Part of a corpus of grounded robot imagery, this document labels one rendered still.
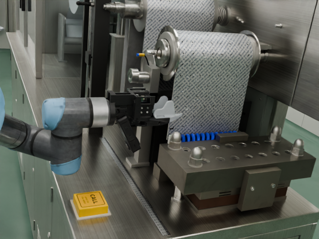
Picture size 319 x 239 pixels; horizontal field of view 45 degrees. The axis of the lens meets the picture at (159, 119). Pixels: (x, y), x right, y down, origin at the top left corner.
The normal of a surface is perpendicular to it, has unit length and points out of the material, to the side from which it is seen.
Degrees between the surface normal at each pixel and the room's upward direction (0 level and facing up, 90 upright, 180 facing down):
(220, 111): 90
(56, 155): 90
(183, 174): 90
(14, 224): 0
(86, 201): 0
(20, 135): 94
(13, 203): 0
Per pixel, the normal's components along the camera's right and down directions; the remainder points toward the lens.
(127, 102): 0.39, 0.37
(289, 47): -0.91, 0.04
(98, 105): 0.36, -0.41
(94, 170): 0.11, -0.93
